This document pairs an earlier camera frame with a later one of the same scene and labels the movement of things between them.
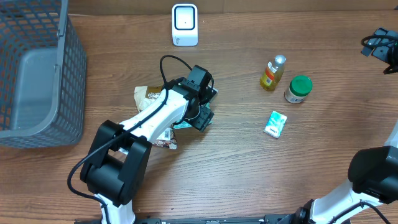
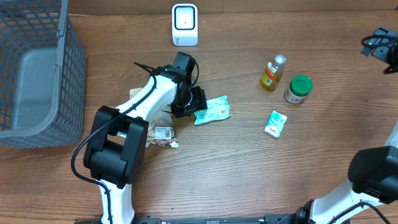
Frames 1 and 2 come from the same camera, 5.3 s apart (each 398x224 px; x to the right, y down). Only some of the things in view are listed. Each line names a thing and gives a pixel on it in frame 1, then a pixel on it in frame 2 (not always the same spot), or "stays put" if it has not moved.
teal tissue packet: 183,124 -> 217,108
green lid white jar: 299,87 stays put
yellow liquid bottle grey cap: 273,73 stays put
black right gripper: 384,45 stays put
